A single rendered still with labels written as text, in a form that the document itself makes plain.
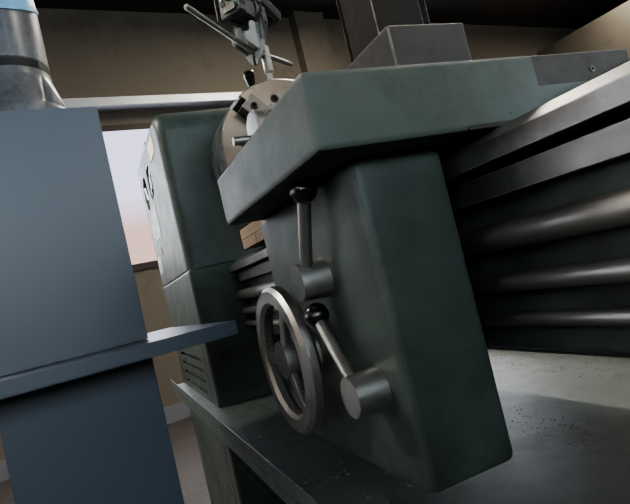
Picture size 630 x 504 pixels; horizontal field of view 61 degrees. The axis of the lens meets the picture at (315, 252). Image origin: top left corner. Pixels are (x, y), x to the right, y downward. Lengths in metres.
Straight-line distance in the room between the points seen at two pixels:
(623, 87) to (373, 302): 0.22
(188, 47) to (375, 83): 4.31
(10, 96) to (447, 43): 0.60
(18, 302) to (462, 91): 0.61
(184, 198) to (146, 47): 3.38
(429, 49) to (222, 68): 4.14
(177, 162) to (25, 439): 0.73
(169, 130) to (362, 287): 0.96
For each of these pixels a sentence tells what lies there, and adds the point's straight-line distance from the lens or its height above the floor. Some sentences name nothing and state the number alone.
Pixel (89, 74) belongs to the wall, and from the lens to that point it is 4.42.
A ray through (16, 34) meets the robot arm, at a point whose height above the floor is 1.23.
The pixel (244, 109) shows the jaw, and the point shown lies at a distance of 1.17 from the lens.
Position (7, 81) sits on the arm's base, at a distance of 0.91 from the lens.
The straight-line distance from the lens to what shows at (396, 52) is 0.60.
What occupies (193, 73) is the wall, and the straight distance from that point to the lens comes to 4.61.
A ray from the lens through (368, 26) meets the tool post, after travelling 0.67.
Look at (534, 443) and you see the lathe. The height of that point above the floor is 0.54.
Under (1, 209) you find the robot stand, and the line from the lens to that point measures 0.82.
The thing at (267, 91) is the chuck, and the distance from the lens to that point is 1.24.
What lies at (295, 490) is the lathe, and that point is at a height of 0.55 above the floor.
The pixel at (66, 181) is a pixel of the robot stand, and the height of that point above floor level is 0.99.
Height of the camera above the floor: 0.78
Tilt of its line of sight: 3 degrees up
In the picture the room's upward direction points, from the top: 13 degrees counter-clockwise
